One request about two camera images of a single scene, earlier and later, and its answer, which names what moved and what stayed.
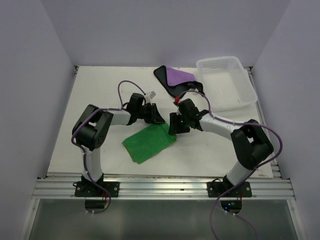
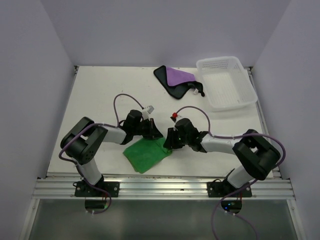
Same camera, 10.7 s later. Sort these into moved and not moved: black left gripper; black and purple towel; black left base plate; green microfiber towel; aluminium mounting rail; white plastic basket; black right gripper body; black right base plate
Moved: green microfiber towel; black left gripper; black right gripper body
Not moved: black left base plate; black and purple towel; aluminium mounting rail; white plastic basket; black right base plate
